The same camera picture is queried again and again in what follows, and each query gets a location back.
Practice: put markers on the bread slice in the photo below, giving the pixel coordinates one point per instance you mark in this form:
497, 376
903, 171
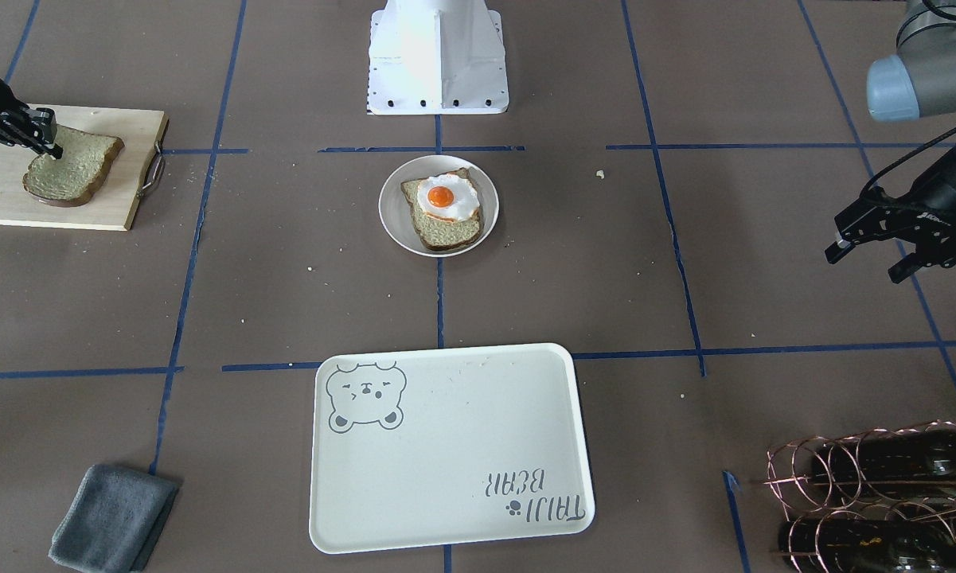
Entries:
72, 180
437, 234

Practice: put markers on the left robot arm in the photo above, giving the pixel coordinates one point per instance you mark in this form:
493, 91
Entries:
915, 82

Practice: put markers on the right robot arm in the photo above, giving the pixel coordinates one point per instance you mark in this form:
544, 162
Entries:
8, 100

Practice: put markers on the cream bear tray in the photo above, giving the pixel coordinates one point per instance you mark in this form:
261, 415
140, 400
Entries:
447, 446

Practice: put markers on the wooden cutting board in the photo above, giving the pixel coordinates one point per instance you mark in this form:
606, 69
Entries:
113, 207

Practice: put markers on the dark green bottle front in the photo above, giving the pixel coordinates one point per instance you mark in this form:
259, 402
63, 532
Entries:
912, 465

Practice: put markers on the dark green bottle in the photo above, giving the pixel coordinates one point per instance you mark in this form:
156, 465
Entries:
912, 465
853, 545

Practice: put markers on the white plate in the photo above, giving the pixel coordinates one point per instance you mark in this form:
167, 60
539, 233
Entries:
393, 207

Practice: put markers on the grey folded cloth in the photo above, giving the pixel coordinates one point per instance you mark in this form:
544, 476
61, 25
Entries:
115, 520

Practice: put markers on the fried egg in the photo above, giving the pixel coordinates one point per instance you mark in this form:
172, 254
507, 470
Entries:
449, 197

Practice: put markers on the copper wire bottle rack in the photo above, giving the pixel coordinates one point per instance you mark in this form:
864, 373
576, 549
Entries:
789, 478

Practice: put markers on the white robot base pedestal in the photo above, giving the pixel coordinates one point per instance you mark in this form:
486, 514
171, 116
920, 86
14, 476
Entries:
437, 57

